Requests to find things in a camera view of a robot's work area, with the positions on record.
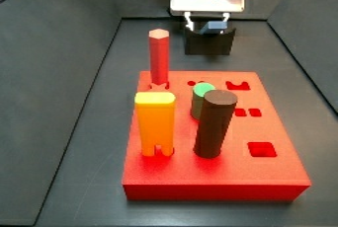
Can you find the blue double-square block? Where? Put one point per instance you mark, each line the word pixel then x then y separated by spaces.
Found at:
pixel 213 28

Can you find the yellow double-legged block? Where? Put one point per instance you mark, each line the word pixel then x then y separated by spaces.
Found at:
pixel 155 117

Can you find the black curved holder stand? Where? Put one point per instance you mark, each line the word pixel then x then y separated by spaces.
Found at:
pixel 209 44

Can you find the red hexagonal peg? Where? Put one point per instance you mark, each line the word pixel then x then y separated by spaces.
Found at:
pixel 159 52

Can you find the green cylinder peg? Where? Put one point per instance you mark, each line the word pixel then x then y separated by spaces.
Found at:
pixel 200 90

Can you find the dark brown cylinder peg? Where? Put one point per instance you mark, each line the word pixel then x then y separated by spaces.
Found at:
pixel 220 103

